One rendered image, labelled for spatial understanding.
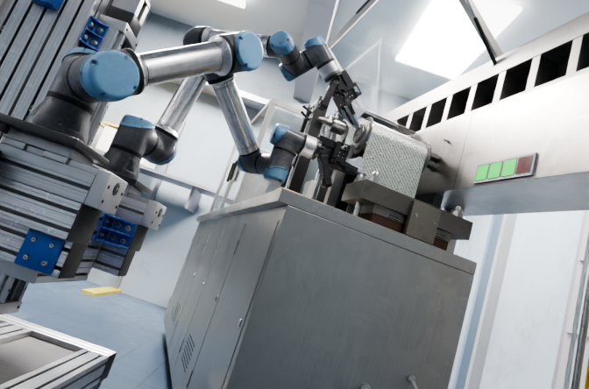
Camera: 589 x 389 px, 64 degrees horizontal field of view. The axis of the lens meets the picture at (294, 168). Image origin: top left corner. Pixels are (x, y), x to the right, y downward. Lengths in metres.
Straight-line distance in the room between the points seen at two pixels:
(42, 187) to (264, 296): 0.60
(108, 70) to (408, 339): 1.07
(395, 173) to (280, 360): 0.78
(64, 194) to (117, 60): 0.33
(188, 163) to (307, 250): 4.03
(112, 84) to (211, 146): 4.13
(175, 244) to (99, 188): 3.99
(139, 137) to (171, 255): 3.48
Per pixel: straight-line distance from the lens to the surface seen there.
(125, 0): 1.68
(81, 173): 1.21
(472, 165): 1.69
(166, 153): 1.87
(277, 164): 1.53
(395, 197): 1.49
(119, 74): 1.18
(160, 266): 5.17
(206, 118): 5.36
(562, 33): 1.68
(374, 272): 1.39
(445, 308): 1.51
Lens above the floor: 0.67
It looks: 13 degrees up
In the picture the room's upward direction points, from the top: 19 degrees clockwise
